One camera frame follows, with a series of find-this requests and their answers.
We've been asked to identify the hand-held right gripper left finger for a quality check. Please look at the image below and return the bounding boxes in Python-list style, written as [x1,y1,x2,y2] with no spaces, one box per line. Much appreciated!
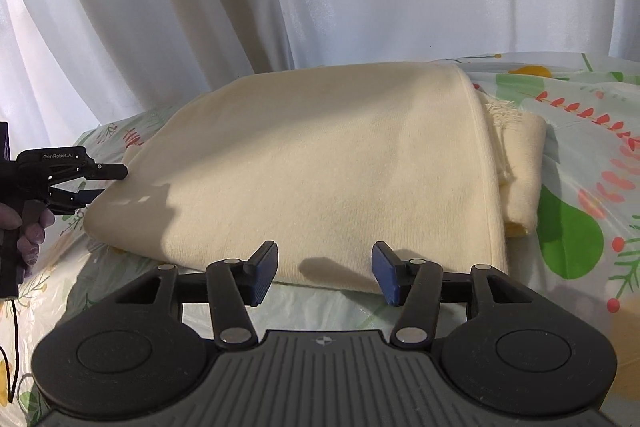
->
[115,239,279,350]

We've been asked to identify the cream knit sweater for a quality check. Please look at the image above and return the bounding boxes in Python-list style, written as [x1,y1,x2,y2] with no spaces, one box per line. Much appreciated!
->
[82,62,549,296]

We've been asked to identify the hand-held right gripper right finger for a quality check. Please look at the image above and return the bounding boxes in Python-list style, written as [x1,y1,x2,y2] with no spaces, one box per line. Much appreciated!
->
[371,241,533,350]

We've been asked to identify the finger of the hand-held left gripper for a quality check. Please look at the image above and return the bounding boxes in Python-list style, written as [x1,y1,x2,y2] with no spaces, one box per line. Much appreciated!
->
[47,161,129,182]
[49,187,107,216]

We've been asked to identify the floral bed sheet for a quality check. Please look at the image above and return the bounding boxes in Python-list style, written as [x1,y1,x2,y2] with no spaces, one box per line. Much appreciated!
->
[0,52,640,427]

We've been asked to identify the person's left hand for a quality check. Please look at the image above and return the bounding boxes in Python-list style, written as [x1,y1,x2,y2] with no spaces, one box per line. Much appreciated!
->
[0,201,57,278]

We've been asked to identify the black cable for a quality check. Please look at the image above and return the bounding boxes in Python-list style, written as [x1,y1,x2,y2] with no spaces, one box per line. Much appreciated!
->
[0,297,22,408]

